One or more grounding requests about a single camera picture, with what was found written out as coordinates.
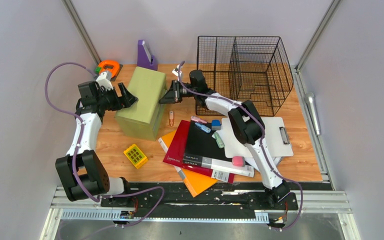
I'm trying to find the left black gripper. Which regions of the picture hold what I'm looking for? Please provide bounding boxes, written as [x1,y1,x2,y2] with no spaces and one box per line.
[98,84,139,113]

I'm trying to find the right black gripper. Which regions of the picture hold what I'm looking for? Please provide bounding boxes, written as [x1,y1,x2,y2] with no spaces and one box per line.
[159,80,198,104]

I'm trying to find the green drawer cabinet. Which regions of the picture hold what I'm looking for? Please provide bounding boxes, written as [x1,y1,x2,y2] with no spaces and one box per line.
[115,67,167,141]

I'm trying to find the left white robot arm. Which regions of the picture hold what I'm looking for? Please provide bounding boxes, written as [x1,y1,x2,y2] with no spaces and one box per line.
[55,80,138,207]

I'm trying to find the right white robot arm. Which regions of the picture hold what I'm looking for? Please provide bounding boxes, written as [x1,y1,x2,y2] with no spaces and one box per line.
[159,66,290,209]

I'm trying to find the pink highlighter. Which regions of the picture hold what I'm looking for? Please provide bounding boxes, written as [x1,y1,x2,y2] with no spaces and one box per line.
[190,116,208,124]

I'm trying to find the orange tape roll holder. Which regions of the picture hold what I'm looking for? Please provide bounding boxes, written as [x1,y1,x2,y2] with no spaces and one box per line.
[94,59,123,82]

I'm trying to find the purple tape dispenser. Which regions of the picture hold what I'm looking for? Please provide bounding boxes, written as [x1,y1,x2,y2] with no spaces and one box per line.
[136,39,158,71]

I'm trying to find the blue highlighter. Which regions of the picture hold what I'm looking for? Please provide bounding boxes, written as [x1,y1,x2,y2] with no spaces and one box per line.
[194,122,212,134]

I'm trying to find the blue eraser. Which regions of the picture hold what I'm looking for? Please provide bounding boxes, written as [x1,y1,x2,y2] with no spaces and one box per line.
[211,119,222,131]

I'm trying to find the yellow grid box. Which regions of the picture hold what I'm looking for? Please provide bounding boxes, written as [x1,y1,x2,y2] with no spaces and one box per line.
[123,144,149,169]

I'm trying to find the green highlighter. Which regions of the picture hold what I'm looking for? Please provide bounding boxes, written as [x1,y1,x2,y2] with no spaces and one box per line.
[212,132,225,149]

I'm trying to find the red folder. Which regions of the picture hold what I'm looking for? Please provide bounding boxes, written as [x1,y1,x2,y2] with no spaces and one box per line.
[162,119,235,184]

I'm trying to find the black clip file folder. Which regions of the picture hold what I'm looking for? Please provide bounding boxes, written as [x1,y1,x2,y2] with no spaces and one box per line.
[182,122,255,178]

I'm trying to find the orange folder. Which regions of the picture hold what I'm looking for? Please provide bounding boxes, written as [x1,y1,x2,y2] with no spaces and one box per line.
[158,130,217,198]

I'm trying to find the pink eraser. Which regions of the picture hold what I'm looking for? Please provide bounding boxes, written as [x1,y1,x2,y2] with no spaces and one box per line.
[231,156,246,167]

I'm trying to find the papers under clipboard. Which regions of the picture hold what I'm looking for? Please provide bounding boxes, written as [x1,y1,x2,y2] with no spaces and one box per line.
[244,157,283,170]

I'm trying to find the white clipboard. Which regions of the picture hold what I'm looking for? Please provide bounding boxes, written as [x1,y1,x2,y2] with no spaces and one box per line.
[217,117,294,158]

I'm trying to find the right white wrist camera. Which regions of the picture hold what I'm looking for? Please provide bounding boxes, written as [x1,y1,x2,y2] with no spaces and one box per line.
[172,67,183,80]

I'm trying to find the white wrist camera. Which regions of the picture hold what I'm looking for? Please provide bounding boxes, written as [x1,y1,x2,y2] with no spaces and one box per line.
[172,67,183,80]
[95,70,114,91]

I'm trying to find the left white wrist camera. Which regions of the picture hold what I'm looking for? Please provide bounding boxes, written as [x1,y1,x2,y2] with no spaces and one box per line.
[95,70,114,91]

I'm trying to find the black wire mesh basket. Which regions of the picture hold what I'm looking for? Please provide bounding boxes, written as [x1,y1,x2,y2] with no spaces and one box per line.
[196,35,294,117]

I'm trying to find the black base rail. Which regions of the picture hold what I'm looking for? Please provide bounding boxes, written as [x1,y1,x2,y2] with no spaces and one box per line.
[100,182,300,219]

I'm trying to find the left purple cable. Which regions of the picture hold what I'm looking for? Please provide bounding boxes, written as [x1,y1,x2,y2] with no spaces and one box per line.
[44,62,165,240]

